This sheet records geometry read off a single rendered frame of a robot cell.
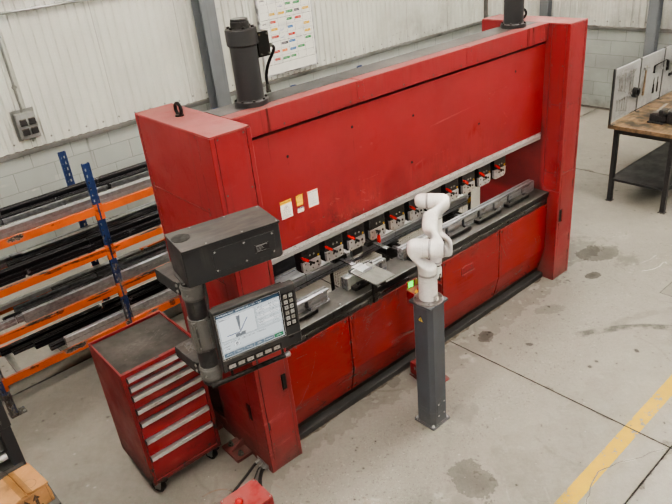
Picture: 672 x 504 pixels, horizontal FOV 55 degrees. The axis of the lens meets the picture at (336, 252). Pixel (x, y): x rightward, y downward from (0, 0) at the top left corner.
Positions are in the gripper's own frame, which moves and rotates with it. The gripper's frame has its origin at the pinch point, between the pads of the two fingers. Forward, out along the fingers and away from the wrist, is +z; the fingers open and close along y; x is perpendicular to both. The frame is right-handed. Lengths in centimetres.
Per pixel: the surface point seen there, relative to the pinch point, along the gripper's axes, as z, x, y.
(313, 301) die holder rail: -7, -86, -25
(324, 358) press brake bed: 30, -90, -9
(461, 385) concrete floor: 82, 6, 27
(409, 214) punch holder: -36, 7, -38
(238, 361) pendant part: -48, -171, 44
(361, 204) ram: -60, -38, -34
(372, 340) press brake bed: 40, -46, -14
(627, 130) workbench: 5, 356, -94
